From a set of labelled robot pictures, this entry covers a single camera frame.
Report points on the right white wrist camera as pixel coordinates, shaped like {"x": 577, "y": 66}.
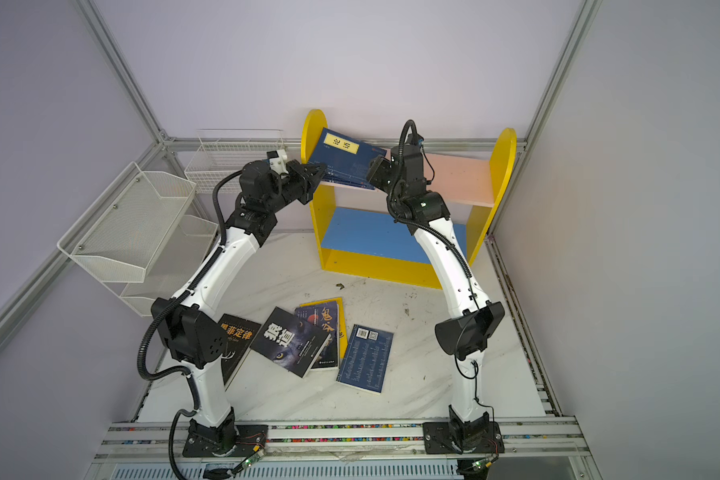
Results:
{"x": 414, "y": 140}

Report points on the navy blue book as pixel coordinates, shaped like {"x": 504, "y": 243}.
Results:
{"x": 366, "y": 360}
{"x": 336, "y": 149}
{"x": 342, "y": 177}

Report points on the black antler cover book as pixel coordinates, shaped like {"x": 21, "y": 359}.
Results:
{"x": 240, "y": 334}

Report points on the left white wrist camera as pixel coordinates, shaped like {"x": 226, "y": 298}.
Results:
{"x": 277, "y": 160}

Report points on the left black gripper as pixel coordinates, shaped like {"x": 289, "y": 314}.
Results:
{"x": 308, "y": 182}

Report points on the black wolf cover book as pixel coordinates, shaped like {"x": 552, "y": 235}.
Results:
{"x": 289, "y": 342}

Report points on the white mesh tiered rack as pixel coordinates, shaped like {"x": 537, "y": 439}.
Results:
{"x": 141, "y": 239}

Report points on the dark blue yellow-edged book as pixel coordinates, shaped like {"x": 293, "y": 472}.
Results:
{"x": 328, "y": 315}

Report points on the yellow pink blue bookshelf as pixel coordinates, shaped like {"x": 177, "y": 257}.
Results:
{"x": 356, "y": 235}

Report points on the white wire basket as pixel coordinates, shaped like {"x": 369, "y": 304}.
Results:
{"x": 222, "y": 152}

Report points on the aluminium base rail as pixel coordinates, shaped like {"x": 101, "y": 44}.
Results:
{"x": 522, "y": 448}

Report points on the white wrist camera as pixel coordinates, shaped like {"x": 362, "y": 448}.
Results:
{"x": 414, "y": 140}
{"x": 277, "y": 160}

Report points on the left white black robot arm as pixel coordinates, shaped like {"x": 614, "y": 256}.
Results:
{"x": 186, "y": 335}

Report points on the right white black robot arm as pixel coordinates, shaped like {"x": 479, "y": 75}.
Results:
{"x": 473, "y": 316}

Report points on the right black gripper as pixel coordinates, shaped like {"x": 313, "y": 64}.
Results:
{"x": 376, "y": 169}

